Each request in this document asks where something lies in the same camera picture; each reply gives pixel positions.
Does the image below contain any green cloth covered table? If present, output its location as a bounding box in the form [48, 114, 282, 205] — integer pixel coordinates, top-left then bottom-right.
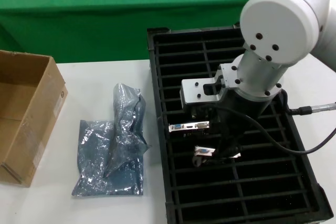
[0, 0, 274, 65]

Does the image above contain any open brown cardboard box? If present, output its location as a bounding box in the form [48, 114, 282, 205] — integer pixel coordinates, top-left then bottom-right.
[0, 49, 69, 188]

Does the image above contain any silver antistatic bag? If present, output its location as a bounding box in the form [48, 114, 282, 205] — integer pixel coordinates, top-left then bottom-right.
[103, 82, 153, 180]

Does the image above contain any black slotted plastic container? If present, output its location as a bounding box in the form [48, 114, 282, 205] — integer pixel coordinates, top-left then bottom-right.
[146, 26, 333, 224]

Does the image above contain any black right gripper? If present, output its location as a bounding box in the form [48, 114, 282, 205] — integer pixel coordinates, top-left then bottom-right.
[219, 91, 274, 159]

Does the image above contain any flat empty antistatic bag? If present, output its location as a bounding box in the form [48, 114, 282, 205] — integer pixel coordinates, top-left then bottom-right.
[71, 118, 145, 198]

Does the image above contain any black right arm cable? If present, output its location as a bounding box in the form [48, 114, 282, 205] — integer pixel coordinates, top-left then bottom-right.
[209, 104, 336, 156]

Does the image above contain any graphics card with grey ribbon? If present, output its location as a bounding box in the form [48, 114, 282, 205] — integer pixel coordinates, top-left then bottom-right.
[192, 144, 242, 169]

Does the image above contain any graphics card with plain bracket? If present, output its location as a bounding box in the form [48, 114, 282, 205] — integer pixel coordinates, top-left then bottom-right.
[167, 120, 211, 137]

